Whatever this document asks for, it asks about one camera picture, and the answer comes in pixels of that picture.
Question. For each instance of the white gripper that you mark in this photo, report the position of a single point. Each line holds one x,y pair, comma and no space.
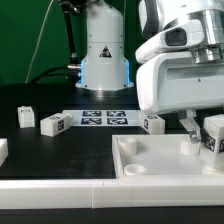
172,81

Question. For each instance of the white square tabletop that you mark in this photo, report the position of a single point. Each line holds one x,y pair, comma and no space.
156,156

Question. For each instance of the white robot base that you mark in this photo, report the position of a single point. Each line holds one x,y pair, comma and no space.
104,67

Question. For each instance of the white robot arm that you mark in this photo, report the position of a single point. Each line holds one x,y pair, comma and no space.
169,26

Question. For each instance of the white sheet with AprilTags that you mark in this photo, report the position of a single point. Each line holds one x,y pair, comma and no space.
104,118

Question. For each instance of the white U-shaped obstacle fence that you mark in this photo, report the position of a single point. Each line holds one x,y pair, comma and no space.
124,192

